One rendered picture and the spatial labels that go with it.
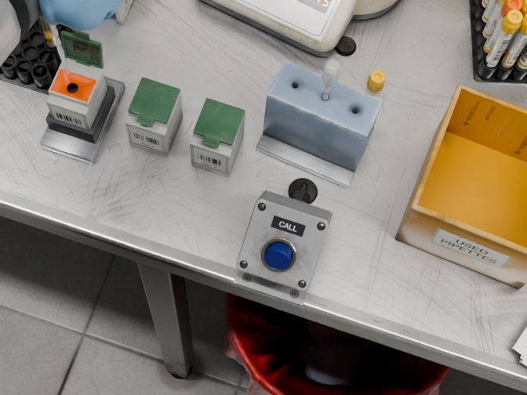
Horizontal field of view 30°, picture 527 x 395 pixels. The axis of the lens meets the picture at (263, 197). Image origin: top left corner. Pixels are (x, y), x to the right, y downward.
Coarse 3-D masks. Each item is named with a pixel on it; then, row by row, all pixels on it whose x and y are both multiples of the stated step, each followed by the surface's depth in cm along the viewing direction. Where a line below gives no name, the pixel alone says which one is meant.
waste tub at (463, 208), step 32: (480, 96) 91; (448, 128) 99; (480, 128) 96; (512, 128) 94; (448, 160) 99; (480, 160) 99; (512, 160) 99; (416, 192) 87; (448, 192) 97; (480, 192) 98; (512, 192) 98; (416, 224) 90; (448, 224) 88; (480, 224) 96; (512, 224) 97; (448, 256) 95; (480, 256) 91; (512, 256) 88
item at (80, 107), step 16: (80, 64) 93; (64, 80) 92; (80, 80) 92; (96, 80) 92; (64, 96) 92; (80, 96) 92; (96, 96) 94; (64, 112) 93; (80, 112) 92; (96, 112) 95
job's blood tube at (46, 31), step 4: (40, 16) 93; (40, 20) 94; (44, 20) 94; (40, 24) 95; (44, 24) 95; (48, 24) 95; (44, 28) 95; (48, 28) 95; (44, 32) 96; (48, 32) 96; (44, 36) 97; (48, 36) 97; (52, 36) 97; (48, 40) 97; (52, 40) 98; (48, 44) 98; (52, 44) 98; (52, 48) 99
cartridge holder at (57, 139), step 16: (112, 80) 99; (112, 96) 97; (112, 112) 98; (48, 128) 97; (64, 128) 96; (80, 128) 95; (96, 128) 95; (48, 144) 97; (64, 144) 97; (80, 144) 97; (96, 144) 97; (80, 160) 97
